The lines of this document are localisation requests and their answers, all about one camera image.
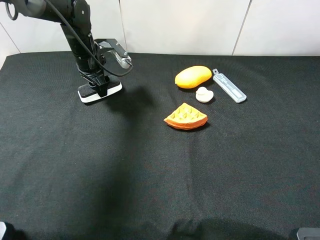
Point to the grey base corner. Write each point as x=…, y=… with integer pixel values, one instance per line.
x=308, y=233
x=3, y=229

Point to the orange waffle slice toy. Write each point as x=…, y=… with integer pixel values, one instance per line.
x=186, y=117

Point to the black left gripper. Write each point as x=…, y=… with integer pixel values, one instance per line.
x=91, y=72

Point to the yellow mango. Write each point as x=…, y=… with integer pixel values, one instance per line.
x=192, y=77

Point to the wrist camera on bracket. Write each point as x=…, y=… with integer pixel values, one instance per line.
x=111, y=45

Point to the white rubber duck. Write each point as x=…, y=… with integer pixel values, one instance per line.
x=203, y=95

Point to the black and white board eraser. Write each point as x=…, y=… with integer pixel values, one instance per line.
x=88, y=96

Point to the clear plastic blade case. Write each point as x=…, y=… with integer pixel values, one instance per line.
x=232, y=90

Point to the grey base corner right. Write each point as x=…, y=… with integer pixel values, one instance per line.
x=308, y=233

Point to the grey base corner left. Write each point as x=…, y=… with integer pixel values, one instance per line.
x=3, y=229

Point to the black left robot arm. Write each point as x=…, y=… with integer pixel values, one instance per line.
x=74, y=17

